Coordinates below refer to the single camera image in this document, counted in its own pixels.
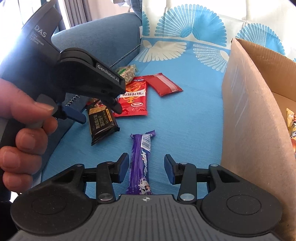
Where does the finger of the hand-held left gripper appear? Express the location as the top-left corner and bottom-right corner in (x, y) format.
(101, 94), (123, 115)
(54, 104), (85, 124)

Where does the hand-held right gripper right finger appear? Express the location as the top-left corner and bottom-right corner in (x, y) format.
(164, 154), (243, 204)

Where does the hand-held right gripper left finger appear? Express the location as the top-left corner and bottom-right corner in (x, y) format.
(51, 152), (130, 204)

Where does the purple chocolate bar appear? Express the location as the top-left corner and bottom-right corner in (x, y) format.
(125, 130), (156, 195)

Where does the black snack packet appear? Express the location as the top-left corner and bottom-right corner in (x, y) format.
(87, 105), (119, 146)

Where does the plain red snack packet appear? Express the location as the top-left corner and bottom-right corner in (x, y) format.
(143, 73), (184, 97)

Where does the brown cardboard box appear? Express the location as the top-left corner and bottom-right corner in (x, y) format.
(221, 38), (296, 232)

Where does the person's left hand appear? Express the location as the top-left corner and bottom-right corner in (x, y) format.
(0, 77), (58, 192)

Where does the red packet with orange print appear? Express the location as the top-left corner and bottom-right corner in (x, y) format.
(112, 77), (148, 117)

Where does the green rice crisp packet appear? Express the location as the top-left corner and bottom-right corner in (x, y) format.
(116, 65), (138, 84)

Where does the blue and cream printed sheet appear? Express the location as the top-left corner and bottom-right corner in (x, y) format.
(40, 0), (296, 200)

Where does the grey curtain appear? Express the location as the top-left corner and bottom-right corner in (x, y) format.
(55, 0), (93, 30)

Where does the yellow snack packet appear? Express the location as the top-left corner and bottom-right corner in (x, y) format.
(286, 108), (296, 160)

